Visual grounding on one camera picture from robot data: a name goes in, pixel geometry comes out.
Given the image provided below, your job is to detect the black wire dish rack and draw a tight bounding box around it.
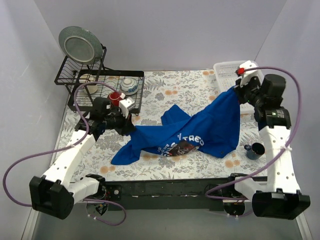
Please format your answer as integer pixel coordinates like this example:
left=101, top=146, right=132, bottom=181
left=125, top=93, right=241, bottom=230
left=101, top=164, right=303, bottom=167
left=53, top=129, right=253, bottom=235
left=54, top=46, right=145, bottom=115

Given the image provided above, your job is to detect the white blue patterned bowl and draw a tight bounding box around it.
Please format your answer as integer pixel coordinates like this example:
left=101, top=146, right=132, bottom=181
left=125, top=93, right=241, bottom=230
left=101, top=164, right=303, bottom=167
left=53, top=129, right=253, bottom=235
left=120, top=77, right=139, bottom=96

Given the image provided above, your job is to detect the white plastic basket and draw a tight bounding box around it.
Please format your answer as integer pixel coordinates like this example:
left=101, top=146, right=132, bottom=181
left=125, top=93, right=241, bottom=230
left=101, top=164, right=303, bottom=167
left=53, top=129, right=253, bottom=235
left=213, top=60, right=264, bottom=115

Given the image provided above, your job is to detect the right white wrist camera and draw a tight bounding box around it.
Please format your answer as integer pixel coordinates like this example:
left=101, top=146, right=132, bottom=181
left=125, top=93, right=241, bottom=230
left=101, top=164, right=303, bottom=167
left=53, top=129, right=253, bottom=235
left=235, top=60, right=263, bottom=88

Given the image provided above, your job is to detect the cream mug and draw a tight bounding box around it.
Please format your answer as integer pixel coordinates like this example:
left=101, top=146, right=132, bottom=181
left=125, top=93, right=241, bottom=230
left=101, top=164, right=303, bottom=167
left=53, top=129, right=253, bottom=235
left=79, top=74, right=98, bottom=95

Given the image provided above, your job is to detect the blue printed t shirt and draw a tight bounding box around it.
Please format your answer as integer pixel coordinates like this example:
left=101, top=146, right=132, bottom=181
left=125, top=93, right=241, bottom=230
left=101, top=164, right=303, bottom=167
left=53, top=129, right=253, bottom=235
left=111, top=88, right=240, bottom=166

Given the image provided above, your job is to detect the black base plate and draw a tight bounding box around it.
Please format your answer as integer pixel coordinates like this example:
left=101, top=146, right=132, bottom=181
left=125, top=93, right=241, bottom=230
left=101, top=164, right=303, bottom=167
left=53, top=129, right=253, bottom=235
left=77, top=176, right=257, bottom=212

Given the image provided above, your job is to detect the grey green plate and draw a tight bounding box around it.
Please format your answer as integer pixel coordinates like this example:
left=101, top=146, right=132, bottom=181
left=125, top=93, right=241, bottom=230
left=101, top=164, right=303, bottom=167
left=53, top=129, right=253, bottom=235
left=58, top=26, right=103, bottom=65

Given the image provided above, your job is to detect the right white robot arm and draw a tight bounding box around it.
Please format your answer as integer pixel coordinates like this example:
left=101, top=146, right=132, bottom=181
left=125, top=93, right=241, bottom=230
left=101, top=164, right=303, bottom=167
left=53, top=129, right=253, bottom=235
left=226, top=74, right=311, bottom=220

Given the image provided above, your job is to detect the red bowl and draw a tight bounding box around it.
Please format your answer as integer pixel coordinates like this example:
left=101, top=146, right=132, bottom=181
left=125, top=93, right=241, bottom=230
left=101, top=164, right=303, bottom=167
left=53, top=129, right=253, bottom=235
left=107, top=91, right=124, bottom=107

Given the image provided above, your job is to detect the dark blue mug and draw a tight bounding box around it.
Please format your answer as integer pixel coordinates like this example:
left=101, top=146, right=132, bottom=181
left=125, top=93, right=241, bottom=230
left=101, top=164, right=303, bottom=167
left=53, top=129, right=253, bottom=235
left=244, top=142, right=266, bottom=160

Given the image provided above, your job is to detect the floral table mat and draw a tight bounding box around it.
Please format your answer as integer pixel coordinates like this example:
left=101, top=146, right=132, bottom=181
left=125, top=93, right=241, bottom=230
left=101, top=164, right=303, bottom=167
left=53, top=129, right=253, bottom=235
left=71, top=69, right=266, bottom=182

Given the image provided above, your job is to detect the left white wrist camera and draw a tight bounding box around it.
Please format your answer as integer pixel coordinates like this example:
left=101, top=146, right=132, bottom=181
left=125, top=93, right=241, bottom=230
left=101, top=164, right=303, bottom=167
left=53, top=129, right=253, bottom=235
left=118, top=97, right=136, bottom=118

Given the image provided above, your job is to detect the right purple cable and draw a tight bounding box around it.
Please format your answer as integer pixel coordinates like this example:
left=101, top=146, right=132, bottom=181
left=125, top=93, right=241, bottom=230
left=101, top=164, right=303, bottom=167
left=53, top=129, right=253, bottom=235
left=205, top=66, right=303, bottom=218

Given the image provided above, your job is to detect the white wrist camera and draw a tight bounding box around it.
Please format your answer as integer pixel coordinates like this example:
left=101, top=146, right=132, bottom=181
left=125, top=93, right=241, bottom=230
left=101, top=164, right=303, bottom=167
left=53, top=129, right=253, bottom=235
left=235, top=60, right=263, bottom=88
left=118, top=97, right=136, bottom=118

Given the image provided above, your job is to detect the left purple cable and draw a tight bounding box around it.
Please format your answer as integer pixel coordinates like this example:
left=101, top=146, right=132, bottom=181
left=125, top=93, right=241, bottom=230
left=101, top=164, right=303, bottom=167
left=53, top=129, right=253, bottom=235
left=2, top=81, right=127, bottom=227

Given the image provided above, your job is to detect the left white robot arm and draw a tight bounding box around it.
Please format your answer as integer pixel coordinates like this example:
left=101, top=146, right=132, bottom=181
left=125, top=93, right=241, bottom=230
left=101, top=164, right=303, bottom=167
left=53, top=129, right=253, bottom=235
left=29, top=97, right=136, bottom=220

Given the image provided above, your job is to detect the purple cable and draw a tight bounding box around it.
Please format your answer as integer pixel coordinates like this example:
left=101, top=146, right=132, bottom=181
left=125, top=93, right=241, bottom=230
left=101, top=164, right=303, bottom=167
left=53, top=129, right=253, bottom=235
left=2, top=81, right=127, bottom=227
left=205, top=66, right=303, bottom=218

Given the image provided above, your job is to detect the aluminium frame rail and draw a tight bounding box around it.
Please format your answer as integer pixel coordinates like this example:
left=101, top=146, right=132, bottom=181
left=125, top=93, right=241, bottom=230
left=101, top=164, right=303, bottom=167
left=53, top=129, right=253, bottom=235
left=21, top=180, right=313, bottom=240

